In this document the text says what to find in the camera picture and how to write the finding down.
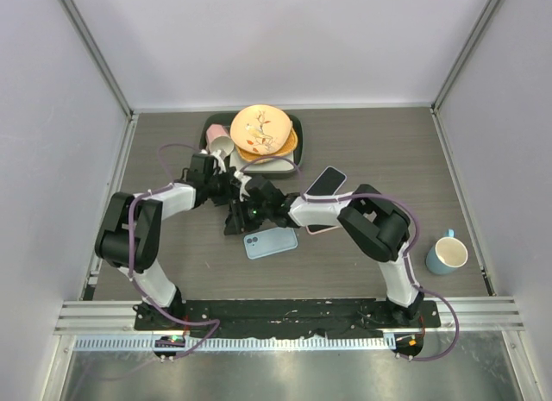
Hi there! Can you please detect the peach floral plate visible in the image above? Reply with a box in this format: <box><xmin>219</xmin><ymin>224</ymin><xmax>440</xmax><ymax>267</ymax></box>
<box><xmin>229</xmin><ymin>104</ymin><xmax>292</xmax><ymax>155</ymax></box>

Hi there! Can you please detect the blue phone black screen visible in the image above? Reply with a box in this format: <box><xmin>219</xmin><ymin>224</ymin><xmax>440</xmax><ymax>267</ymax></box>
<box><xmin>306</xmin><ymin>166</ymin><xmax>345</xmax><ymax>196</ymax></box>

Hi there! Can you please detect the light blue phone case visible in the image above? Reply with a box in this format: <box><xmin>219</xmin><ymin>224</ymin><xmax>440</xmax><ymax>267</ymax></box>
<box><xmin>243</xmin><ymin>228</ymin><xmax>298</xmax><ymax>260</ymax></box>

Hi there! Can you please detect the pink mug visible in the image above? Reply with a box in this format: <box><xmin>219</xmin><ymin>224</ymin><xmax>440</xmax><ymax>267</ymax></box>
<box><xmin>205</xmin><ymin>124</ymin><xmax>235</xmax><ymax>155</ymax></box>

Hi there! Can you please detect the pink phone case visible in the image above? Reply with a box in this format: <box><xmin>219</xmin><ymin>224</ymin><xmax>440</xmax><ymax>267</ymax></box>
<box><xmin>305</xmin><ymin>224</ymin><xmax>340</xmax><ymax>235</ymax></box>

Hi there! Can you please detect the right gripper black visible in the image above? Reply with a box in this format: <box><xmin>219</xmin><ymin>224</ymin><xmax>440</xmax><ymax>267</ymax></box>
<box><xmin>225</xmin><ymin>196</ymin><xmax>272</xmax><ymax>237</ymax></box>

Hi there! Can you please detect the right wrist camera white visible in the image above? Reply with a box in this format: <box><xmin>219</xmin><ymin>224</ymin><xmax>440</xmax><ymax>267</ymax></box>
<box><xmin>234</xmin><ymin>171</ymin><xmax>251</xmax><ymax>202</ymax></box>

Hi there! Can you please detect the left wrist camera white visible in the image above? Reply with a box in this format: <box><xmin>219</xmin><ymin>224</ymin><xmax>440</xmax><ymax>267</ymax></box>
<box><xmin>200</xmin><ymin>149</ymin><xmax>227</xmax><ymax>174</ymax></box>

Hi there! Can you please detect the light blue cup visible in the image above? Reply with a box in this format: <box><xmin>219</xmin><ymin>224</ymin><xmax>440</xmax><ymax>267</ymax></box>
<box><xmin>425</xmin><ymin>229</ymin><xmax>469</xmax><ymax>275</ymax></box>

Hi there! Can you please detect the white slotted cable duct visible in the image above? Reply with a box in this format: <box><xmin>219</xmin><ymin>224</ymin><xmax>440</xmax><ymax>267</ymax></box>
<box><xmin>74</xmin><ymin>334</ymin><xmax>396</xmax><ymax>352</ymax></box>

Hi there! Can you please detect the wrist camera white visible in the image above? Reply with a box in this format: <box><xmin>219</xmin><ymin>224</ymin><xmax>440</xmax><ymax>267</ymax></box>
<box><xmin>234</xmin><ymin>171</ymin><xmax>251</xmax><ymax>202</ymax></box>
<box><xmin>200</xmin><ymin>149</ymin><xmax>227</xmax><ymax>174</ymax></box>

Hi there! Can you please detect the white square plate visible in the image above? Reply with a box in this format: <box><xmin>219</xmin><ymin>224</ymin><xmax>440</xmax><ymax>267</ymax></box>
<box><xmin>229</xmin><ymin>150</ymin><xmax>294</xmax><ymax>174</ymax></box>

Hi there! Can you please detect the lilac phone case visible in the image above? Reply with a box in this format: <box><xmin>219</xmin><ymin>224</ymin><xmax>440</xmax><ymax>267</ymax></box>
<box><xmin>304</xmin><ymin>165</ymin><xmax>347</xmax><ymax>197</ymax></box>

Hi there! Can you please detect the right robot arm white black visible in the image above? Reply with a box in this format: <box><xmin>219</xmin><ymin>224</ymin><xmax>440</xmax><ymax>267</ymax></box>
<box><xmin>223</xmin><ymin>172</ymin><xmax>424</xmax><ymax>328</ymax></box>

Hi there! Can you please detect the dark green tray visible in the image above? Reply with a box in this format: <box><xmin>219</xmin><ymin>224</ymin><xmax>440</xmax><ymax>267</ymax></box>
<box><xmin>199</xmin><ymin>110</ymin><xmax>304</xmax><ymax>179</ymax></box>

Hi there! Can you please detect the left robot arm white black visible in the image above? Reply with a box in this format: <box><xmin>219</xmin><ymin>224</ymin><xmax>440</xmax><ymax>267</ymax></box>
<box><xmin>94</xmin><ymin>151</ymin><xmax>241</xmax><ymax>331</ymax></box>

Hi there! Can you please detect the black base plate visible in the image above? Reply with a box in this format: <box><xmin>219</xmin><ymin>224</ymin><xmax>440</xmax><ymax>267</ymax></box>
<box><xmin>133</xmin><ymin>298</ymin><xmax>441</xmax><ymax>340</ymax></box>

